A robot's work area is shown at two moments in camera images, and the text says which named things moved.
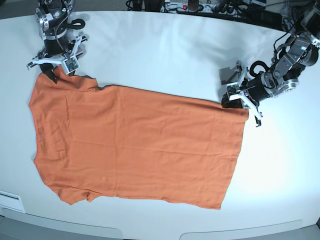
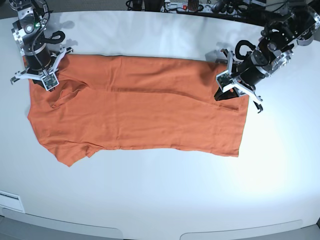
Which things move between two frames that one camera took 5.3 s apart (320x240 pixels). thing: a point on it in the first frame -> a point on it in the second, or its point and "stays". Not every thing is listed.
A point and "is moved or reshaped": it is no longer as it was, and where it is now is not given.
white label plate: x=11 y=200 stays
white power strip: x=182 y=7 stays
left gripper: x=56 y=49 -> x=37 y=60
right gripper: x=254 y=90 -> x=252 y=69
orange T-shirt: x=92 y=142 is moved or reshaped
